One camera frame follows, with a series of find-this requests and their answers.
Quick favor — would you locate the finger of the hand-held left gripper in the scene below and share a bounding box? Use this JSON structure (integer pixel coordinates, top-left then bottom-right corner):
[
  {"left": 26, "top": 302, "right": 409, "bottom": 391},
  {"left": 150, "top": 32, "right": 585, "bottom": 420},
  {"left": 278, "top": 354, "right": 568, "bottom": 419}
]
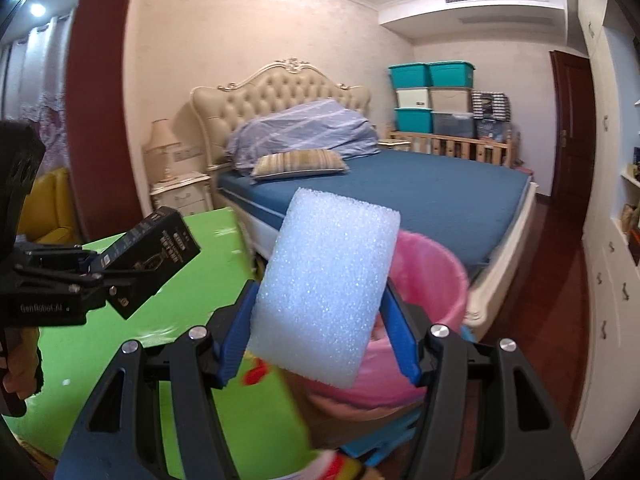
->
[
  {"left": 12, "top": 242, "right": 99, "bottom": 275},
  {"left": 27, "top": 269, "right": 137, "bottom": 312}
]

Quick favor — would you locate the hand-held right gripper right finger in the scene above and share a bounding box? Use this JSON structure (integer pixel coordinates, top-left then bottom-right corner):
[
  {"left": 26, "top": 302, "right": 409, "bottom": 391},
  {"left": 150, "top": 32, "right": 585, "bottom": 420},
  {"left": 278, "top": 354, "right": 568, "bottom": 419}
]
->
[{"left": 381, "top": 280, "right": 586, "bottom": 480}]

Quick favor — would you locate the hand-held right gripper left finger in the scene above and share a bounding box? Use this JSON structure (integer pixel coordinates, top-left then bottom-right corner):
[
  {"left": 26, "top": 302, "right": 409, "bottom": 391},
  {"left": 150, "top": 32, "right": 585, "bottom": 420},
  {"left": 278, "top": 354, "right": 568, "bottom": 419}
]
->
[{"left": 52, "top": 280, "right": 257, "bottom": 480}]

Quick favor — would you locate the pink lined waste bin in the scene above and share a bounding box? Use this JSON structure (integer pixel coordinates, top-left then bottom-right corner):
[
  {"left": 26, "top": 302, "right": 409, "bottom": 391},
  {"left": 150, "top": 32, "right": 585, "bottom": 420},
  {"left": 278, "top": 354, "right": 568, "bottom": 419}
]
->
[{"left": 299, "top": 230, "right": 471, "bottom": 422}]

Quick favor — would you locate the black printed box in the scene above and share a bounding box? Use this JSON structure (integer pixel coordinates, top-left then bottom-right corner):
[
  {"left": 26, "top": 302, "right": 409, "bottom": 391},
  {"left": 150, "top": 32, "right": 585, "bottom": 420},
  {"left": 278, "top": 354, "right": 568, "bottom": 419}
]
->
[{"left": 94, "top": 206, "right": 202, "bottom": 320}]

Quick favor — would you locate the white foam block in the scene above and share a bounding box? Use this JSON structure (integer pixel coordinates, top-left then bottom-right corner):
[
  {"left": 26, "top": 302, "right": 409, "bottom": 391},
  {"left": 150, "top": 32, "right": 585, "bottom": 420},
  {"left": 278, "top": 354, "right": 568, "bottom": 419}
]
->
[{"left": 247, "top": 187, "right": 402, "bottom": 390}]

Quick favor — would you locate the person's left hand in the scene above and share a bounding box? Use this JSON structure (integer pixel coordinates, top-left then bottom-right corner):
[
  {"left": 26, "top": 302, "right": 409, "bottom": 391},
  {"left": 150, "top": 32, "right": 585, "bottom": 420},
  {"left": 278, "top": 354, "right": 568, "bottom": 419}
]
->
[{"left": 2, "top": 330, "right": 44, "bottom": 397}]

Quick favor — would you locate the yellow chair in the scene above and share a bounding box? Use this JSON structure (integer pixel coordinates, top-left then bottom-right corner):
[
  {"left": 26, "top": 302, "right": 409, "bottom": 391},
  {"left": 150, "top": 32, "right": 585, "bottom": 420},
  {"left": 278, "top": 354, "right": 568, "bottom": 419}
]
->
[{"left": 17, "top": 167, "right": 84, "bottom": 247}]

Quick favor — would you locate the green cartoon printed tablecloth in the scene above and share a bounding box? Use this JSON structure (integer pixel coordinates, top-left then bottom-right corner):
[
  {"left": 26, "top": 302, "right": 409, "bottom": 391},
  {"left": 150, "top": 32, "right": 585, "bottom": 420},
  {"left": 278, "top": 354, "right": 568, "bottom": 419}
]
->
[{"left": 4, "top": 207, "right": 368, "bottom": 480}]

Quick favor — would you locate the cream carved nightstand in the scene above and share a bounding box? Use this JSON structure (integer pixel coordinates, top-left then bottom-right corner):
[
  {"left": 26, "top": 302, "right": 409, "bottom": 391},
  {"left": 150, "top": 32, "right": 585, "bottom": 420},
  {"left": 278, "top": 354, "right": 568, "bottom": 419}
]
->
[{"left": 150, "top": 172, "right": 214, "bottom": 217}]

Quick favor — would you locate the cream tufted bed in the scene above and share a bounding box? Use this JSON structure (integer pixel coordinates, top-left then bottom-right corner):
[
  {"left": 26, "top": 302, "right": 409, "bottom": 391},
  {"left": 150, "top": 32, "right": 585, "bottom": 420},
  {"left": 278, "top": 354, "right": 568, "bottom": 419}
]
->
[{"left": 189, "top": 57, "right": 538, "bottom": 343}]

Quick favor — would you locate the beige table lamp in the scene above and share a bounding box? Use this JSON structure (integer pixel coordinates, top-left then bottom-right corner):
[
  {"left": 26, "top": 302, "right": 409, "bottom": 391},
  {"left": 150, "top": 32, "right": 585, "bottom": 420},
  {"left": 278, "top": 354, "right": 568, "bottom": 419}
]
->
[{"left": 148, "top": 119, "right": 177, "bottom": 184}]

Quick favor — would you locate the lace patterned curtain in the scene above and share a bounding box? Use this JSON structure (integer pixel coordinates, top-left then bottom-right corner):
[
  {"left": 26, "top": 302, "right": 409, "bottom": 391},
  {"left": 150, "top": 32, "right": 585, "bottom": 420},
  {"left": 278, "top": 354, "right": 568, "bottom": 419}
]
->
[{"left": 0, "top": 19, "right": 79, "bottom": 177}]

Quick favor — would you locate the brown striped pillow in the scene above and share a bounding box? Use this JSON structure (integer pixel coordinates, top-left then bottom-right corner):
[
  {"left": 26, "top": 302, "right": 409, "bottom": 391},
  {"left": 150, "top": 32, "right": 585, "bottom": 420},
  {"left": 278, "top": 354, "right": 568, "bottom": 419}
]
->
[{"left": 250, "top": 148, "right": 350, "bottom": 180}]

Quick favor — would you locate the teal storage box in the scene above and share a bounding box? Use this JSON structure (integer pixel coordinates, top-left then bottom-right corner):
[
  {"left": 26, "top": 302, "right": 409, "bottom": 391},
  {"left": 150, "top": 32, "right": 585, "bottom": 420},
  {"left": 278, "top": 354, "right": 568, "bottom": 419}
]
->
[
  {"left": 394, "top": 107, "right": 435, "bottom": 135},
  {"left": 427, "top": 61, "right": 475, "bottom": 89},
  {"left": 389, "top": 63, "right": 432, "bottom": 89}
]

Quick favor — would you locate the grey translucent storage box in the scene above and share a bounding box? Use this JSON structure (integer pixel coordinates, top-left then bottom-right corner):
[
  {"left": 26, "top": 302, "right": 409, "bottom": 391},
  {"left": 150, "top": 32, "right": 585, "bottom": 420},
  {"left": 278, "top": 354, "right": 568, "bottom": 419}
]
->
[{"left": 432, "top": 112, "right": 475, "bottom": 140}]

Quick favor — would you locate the purple striped quilt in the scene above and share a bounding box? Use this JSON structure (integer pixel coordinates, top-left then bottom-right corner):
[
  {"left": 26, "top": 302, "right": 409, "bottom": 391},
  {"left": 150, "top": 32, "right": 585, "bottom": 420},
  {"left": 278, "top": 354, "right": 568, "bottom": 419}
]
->
[{"left": 225, "top": 99, "right": 379, "bottom": 177}]

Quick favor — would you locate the white wardrobe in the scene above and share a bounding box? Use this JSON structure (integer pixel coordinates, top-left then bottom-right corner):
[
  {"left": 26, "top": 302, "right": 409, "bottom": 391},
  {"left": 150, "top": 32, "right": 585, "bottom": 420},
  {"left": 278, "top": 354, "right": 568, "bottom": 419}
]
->
[{"left": 570, "top": 0, "right": 640, "bottom": 467}]

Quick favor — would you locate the dark printed carton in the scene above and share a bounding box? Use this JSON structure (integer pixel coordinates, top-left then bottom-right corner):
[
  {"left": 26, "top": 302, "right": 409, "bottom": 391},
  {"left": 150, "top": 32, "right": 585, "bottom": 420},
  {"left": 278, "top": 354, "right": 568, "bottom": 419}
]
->
[{"left": 475, "top": 120, "right": 511, "bottom": 142}]

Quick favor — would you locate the beige storage box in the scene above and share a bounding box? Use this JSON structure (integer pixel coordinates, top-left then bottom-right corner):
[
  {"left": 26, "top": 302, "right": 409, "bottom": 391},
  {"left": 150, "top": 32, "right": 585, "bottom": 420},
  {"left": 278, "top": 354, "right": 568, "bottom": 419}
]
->
[
  {"left": 395, "top": 87, "right": 432, "bottom": 110},
  {"left": 429, "top": 87, "right": 474, "bottom": 115}
]

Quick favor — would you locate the black striped carton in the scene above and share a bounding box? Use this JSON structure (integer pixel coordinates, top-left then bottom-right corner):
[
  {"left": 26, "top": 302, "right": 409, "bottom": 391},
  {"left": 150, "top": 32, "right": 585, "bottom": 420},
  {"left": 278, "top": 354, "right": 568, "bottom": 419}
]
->
[{"left": 471, "top": 91, "right": 512, "bottom": 122}]

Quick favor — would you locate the dark wooden door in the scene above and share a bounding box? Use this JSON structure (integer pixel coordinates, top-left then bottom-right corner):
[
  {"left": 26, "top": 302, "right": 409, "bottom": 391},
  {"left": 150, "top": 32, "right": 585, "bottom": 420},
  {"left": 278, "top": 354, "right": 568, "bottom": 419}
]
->
[{"left": 549, "top": 50, "right": 596, "bottom": 214}]

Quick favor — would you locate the wooden crib rail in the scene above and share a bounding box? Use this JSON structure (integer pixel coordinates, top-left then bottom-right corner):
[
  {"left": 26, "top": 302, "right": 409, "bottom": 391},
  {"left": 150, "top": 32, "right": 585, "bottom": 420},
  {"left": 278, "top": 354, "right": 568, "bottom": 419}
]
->
[{"left": 382, "top": 129, "right": 519, "bottom": 169}]

